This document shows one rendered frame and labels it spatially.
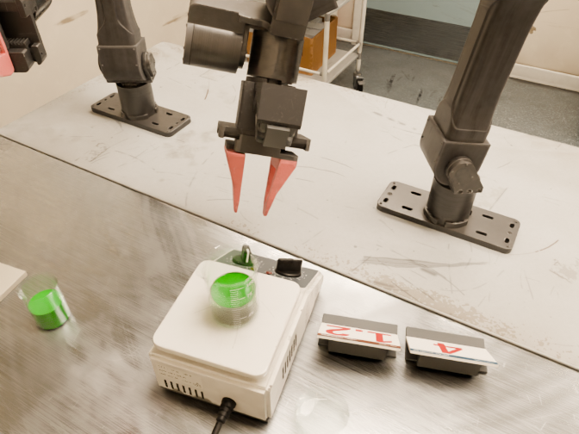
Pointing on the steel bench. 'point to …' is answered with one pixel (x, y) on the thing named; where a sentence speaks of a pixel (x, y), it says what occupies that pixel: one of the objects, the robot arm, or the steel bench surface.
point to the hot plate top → (279, 313)
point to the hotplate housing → (263, 407)
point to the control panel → (285, 276)
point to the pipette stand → (9, 279)
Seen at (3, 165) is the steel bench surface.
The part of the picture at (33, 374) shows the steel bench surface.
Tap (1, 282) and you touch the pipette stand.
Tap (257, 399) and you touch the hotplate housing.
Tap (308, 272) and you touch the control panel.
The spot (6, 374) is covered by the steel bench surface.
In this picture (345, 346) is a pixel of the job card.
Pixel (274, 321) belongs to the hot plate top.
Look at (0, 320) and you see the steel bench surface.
